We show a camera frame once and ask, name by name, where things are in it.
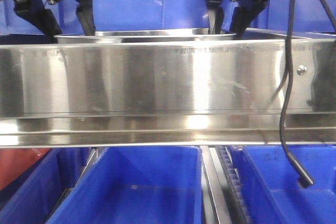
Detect lower blue bin right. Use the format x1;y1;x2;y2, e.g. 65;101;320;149
229;145;335;223

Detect lower blue bin left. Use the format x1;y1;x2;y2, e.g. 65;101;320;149
1;148;90;223

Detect rail screw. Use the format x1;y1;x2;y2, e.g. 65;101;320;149
297;65;308;76

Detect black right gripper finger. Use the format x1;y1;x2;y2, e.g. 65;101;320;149
230;0;268;38
205;0;225;34

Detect blue bin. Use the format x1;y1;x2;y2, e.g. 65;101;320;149
49;146;202;223
1;148;90;223
229;145;335;223

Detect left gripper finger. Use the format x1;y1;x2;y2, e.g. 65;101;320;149
13;0;62;42
76;0;96;35

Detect silver metal tray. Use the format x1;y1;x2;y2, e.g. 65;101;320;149
55;28;236;44

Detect white roller track centre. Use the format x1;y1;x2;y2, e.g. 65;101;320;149
215;146;252;223

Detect steel shelf front rail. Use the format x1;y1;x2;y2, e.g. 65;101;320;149
0;39;336;148

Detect lower blue bin centre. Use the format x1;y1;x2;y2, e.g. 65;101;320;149
49;146;202;223

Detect black hanging cable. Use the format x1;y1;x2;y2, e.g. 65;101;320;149
278;0;336;188

